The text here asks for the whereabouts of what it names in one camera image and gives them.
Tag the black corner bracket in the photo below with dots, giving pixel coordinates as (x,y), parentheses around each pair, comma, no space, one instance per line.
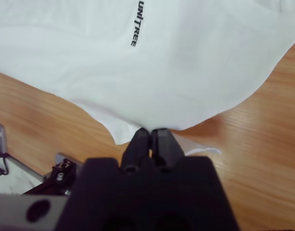
(53,172)

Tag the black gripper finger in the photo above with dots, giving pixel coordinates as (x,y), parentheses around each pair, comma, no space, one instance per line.
(137,149)
(167,149)

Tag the white Unitree t-shirt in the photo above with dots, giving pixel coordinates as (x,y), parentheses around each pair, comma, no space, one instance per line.
(161,72)

